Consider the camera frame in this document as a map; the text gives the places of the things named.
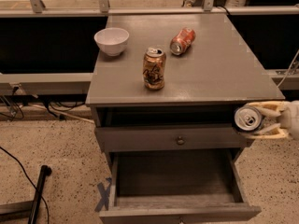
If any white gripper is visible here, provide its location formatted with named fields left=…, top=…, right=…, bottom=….
left=246, top=101, right=299, bottom=140

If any grey metal railing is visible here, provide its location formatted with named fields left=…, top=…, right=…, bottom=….
left=0, top=0, right=298, bottom=96

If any grey drawer cabinet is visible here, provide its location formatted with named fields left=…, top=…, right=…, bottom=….
left=87, top=14, right=282, bottom=224

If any grey top drawer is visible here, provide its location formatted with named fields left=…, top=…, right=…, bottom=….
left=95, top=124, right=252, bottom=153

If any white bowl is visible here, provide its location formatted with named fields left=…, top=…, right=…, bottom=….
left=93, top=27, right=129, bottom=56

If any cable bundle under rail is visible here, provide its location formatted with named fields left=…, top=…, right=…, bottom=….
left=0, top=83, right=94, bottom=123

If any grey open middle drawer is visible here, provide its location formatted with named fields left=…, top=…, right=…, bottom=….
left=99, top=149, right=261, bottom=224

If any gold brown upright can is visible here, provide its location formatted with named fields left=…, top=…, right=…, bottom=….
left=143, top=46, right=166, bottom=91

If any orange soda can lying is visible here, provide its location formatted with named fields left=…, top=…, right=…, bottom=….
left=170, top=27, right=196, bottom=55

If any blue pepsi can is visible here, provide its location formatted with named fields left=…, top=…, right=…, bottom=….
left=234, top=105, right=263, bottom=132

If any black metal stand leg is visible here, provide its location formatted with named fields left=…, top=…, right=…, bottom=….
left=0, top=165, right=51, bottom=224

